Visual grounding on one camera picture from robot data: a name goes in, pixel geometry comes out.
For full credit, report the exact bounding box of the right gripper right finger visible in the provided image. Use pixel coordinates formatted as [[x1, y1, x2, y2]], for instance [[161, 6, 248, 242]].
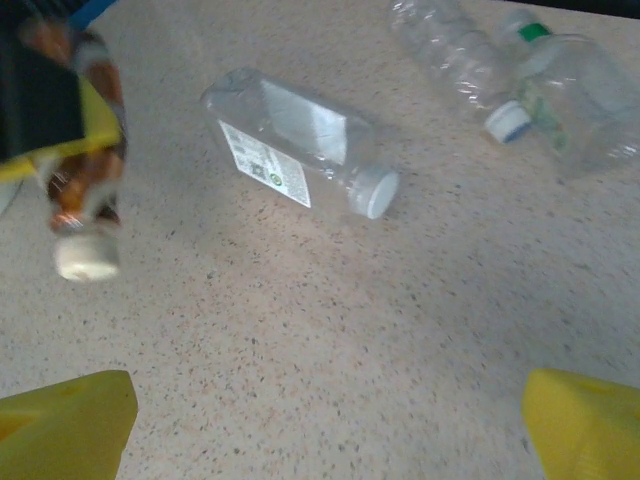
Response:
[[519, 368, 640, 480]]

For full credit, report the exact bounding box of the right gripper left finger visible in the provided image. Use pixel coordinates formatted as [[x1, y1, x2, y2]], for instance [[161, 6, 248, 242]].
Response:
[[0, 369, 140, 480]]

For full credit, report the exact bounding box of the brown label bottle white cap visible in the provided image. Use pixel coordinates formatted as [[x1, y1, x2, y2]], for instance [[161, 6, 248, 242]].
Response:
[[46, 27, 129, 284]]

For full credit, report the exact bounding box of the square clear bottle white label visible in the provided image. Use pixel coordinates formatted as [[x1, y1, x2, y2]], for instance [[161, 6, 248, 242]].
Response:
[[199, 66, 402, 221]]

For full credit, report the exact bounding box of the clear bottle green cap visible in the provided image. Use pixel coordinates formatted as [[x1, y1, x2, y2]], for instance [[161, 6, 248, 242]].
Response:
[[497, 7, 640, 177]]

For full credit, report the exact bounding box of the crumpled clear plastic bottle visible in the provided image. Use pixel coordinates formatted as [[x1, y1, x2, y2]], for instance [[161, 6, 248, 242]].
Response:
[[388, 0, 535, 146]]

